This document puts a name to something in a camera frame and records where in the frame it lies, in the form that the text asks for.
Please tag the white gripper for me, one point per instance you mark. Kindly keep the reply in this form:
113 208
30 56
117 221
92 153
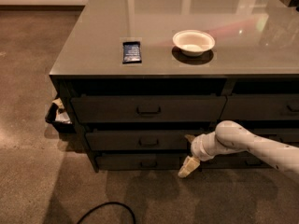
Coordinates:
197 148

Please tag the drawer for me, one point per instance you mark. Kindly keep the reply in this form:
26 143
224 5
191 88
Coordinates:
120 109
286 136
140 140
262 107
141 161
242 160

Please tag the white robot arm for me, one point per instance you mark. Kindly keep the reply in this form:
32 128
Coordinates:
229 138

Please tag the dark grey drawer cabinet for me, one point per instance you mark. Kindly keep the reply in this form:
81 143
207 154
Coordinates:
256 52

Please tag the white bowl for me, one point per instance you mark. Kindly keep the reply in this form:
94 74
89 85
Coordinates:
193 43

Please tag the black bin with trash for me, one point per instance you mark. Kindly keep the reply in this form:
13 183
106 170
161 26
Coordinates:
58 117

